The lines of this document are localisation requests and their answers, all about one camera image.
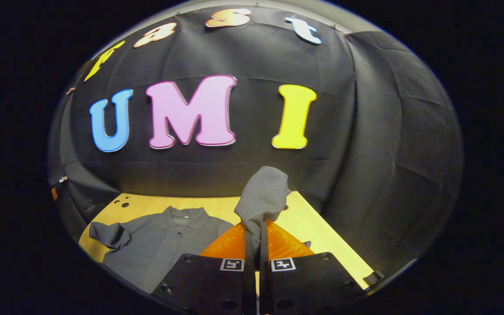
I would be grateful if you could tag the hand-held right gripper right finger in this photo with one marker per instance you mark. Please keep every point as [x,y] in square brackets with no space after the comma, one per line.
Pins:
[313,284]

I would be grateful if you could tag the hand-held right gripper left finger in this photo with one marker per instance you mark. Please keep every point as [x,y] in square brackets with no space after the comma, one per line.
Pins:
[208,284]

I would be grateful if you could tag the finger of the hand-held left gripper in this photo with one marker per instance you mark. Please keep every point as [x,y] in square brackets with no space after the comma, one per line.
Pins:
[54,193]

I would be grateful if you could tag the grey polo shirt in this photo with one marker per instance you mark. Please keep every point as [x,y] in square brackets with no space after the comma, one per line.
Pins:
[164,245]

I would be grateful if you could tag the black table clamp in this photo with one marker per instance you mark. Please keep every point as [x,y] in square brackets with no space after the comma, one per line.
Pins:
[373,278]

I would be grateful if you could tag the pink cloth clip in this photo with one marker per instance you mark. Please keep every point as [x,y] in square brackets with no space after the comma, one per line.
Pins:
[71,90]

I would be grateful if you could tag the black backdrop cloth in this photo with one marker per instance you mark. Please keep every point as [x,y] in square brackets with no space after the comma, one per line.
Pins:
[365,131]

